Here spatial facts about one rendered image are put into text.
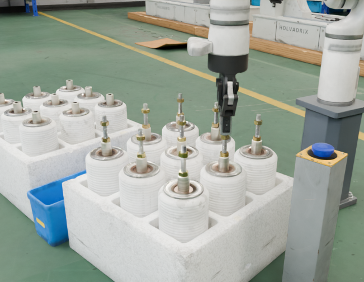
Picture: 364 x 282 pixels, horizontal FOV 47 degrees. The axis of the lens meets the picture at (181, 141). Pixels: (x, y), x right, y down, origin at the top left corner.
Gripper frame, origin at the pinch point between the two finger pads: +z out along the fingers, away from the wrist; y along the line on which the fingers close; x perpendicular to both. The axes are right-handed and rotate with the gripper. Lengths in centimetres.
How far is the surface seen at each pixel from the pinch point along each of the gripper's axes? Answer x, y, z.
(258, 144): -8.5, 7.2, 7.4
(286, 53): -78, 239, 33
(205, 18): -25, 353, 19
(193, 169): 6.0, 4.2, 11.9
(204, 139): 2.6, 15.7, 9.6
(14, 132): 54, 34, 14
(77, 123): 37, 33, 12
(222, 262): 1.1, -11.7, 24.0
